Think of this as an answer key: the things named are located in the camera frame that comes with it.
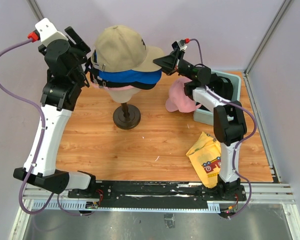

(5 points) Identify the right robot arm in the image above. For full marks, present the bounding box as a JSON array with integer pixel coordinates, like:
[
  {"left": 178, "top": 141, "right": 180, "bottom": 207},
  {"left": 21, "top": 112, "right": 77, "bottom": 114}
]
[{"left": 153, "top": 40, "right": 247, "bottom": 201}]

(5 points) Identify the white cable duct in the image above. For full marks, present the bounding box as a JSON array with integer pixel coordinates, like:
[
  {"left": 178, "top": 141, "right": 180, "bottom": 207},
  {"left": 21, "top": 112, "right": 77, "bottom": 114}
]
[{"left": 46, "top": 199, "right": 221, "bottom": 213}]

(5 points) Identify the black cap in bin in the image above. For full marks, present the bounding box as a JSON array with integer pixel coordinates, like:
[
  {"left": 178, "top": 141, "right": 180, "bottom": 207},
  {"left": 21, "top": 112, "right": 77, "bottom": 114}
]
[{"left": 208, "top": 73, "right": 234, "bottom": 100}]

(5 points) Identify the blue cap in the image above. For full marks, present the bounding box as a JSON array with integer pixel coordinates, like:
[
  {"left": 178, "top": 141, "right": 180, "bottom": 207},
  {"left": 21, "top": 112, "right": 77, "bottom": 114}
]
[{"left": 91, "top": 51, "right": 162, "bottom": 84}]

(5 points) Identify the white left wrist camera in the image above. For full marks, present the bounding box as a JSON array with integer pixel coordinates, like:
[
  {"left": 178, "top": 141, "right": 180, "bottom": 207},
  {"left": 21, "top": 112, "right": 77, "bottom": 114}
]
[{"left": 27, "top": 18, "right": 68, "bottom": 47}]

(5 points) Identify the yellow printed cloth hat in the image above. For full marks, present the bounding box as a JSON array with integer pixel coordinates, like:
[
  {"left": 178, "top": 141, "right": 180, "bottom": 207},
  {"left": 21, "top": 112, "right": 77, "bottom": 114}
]
[{"left": 186, "top": 132, "right": 221, "bottom": 189}]

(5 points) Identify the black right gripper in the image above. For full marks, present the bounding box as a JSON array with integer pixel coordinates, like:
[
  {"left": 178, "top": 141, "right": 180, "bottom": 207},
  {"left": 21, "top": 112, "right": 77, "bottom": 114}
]
[{"left": 152, "top": 48, "right": 195, "bottom": 80}]

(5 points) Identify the cream mannequin head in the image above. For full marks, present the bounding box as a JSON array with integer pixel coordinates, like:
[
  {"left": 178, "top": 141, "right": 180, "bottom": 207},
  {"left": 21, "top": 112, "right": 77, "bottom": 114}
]
[{"left": 106, "top": 87, "right": 141, "bottom": 104}]

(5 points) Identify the light teal plastic bin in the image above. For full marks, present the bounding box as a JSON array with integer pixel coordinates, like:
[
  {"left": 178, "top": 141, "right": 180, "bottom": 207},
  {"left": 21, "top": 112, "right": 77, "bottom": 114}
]
[{"left": 192, "top": 70, "right": 242, "bottom": 126}]

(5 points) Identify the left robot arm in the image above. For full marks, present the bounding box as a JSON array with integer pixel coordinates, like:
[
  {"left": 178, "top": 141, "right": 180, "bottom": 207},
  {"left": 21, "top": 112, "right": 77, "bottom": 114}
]
[{"left": 13, "top": 22, "right": 97, "bottom": 198}]

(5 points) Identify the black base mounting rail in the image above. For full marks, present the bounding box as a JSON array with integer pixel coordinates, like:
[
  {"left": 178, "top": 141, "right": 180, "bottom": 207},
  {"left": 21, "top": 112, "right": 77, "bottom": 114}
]
[{"left": 67, "top": 180, "right": 247, "bottom": 205}]

